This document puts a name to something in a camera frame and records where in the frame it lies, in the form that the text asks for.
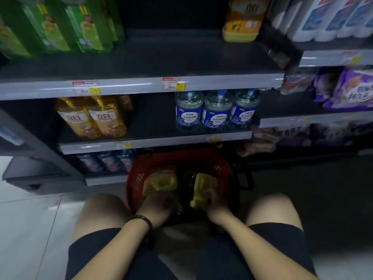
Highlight person's left hand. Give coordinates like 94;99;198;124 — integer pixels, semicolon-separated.
136;191;176;229

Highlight person's right hand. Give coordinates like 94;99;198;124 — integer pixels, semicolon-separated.
201;186;234;227

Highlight yellow plastic bottle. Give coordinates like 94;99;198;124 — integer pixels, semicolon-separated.
190;173;218;209
142;166;178;198

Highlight person's left forearm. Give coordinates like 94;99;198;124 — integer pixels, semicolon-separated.
71;216;159;280

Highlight person's right forearm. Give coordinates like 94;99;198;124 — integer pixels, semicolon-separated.
208;212;319;280

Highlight red plastic shopping basket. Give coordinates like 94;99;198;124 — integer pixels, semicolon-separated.
125;148;256;225

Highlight black shorts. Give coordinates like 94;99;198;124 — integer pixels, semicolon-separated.
65;222;317;280

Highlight person's left leg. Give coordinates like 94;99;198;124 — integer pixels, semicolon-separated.
72;193;135;249

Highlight person's leg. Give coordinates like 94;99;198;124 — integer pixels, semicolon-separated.
72;193;135;249
245;193;304;231

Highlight person's right leg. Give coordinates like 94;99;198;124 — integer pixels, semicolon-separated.
245;193;304;231

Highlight pink packets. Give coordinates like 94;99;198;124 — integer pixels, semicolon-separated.
237;126;281;158

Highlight clear bottle with blue label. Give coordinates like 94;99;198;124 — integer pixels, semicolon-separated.
175;91;205;132
203;90;235;132
230;88;261;129

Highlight amber detergent bottle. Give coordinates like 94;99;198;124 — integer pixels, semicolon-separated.
87;96;127;138
55;97;101;140

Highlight row of dark purple pouches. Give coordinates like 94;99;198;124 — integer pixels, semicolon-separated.
275;121;373;147

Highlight grey shelf end panel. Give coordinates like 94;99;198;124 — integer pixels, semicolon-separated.
0;108;86;196

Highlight grey metal shelving unit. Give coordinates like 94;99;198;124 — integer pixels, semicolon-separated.
256;26;373;161
0;27;285;187

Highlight white and orange pouch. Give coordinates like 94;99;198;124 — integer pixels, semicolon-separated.
281;66;320;95

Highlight small purple detergent pouch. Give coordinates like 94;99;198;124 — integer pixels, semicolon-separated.
310;67;345;103

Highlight yellow refill pouch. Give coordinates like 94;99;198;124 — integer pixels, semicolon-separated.
222;0;272;43

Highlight large purple detergent pouch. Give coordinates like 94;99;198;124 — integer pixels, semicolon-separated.
322;68;373;111

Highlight white bottle with blue label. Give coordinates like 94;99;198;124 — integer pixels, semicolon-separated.
315;0;354;42
337;0;373;39
291;0;327;43
271;0;303;34

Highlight black bead bracelet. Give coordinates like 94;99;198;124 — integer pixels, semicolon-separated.
128;214;154;232

